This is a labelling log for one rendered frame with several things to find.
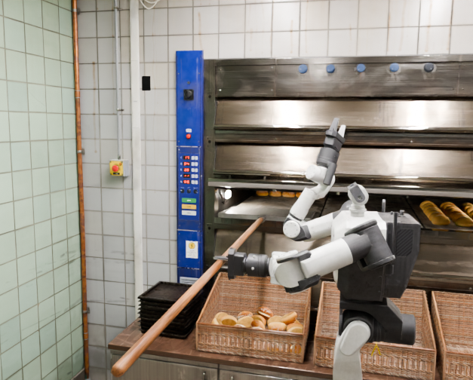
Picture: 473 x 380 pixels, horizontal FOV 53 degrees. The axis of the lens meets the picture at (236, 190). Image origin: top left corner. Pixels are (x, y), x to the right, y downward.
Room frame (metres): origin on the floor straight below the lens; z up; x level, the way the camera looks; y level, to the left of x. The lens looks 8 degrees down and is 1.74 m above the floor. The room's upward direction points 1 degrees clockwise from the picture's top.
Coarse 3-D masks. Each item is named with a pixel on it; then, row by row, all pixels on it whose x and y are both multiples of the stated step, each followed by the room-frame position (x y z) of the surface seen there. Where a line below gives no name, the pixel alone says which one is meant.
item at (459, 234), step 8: (216, 216) 2.83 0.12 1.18; (232, 224) 2.78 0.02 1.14; (240, 224) 2.77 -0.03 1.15; (248, 224) 2.76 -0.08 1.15; (264, 224) 2.74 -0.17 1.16; (272, 224) 2.73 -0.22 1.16; (280, 224) 2.72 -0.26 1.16; (424, 232) 2.53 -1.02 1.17; (432, 232) 2.52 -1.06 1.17; (440, 232) 2.51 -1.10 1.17; (448, 232) 2.50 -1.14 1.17; (456, 232) 2.49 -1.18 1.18; (464, 232) 2.48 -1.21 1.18; (472, 232) 2.48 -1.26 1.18; (472, 240) 2.47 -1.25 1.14
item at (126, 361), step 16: (256, 224) 2.50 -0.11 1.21; (240, 240) 2.14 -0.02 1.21; (208, 272) 1.66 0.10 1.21; (192, 288) 1.50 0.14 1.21; (176, 304) 1.36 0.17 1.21; (160, 320) 1.24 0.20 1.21; (144, 336) 1.14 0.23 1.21; (128, 352) 1.06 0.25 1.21; (112, 368) 1.00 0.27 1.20; (128, 368) 1.02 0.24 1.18
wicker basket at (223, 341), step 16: (224, 288) 2.73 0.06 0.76; (240, 288) 2.71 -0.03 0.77; (256, 288) 2.70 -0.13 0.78; (272, 288) 2.68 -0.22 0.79; (208, 304) 2.50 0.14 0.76; (224, 304) 2.71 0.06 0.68; (240, 304) 2.69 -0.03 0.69; (256, 304) 2.67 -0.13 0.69; (272, 304) 2.65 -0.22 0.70; (208, 320) 2.52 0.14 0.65; (304, 320) 2.29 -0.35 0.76; (208, 336) 2.30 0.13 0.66; (224, 336) 2.28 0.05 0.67; (240, 336) 2.26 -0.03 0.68; (256, 336) 2.24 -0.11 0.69; (272, 336) 2.46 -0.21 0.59; (288, 336) 2.21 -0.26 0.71; (304, 336) 2.24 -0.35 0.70; (224, 352) 2.28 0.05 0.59; (240, 352) 2.26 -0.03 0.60; (256, 352) 2.25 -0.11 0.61; (272, 352) 2.23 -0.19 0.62; (288, 352) 2.21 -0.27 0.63; (304, 352) 2.26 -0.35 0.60
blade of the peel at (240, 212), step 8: (232, 208) 3.09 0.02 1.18; (240, 208) 3.09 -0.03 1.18; (248, 208) 3.09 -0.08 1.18; (256, 208) 3.10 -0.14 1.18; (264, 208) 3.10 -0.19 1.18; (224, 216) 2.80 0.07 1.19; (232, 216) 2.79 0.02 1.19; (240, 216) 2.77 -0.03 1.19; (248, 216) 2.76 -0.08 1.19; (256, 216) 2.75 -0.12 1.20; (272, 216) 2.73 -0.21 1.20; (280, 216) 2.72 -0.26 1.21; (312, 216) 2.81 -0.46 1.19
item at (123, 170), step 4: (112, 160) 2.89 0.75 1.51; (116, 160) 2.89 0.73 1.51; (120, 160) 2.88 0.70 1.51; (124, 160) 2.89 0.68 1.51; (128, 160) 2.94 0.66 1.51; (112, 164) 2.89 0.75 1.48; (116, 164) 2.88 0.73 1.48; (124, 164) 2.89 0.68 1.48; (128, 164) 2.94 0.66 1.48; (120, 168) 2.88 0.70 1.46; (124, 168) 2.89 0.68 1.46; (128, 168) 2.93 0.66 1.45; (112, 172) 2.89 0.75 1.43; (116, 172) 2.89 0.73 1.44; (120, 172) 2.88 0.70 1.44; (124, 172) 2.88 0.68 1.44; (128, 172) 2.93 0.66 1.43
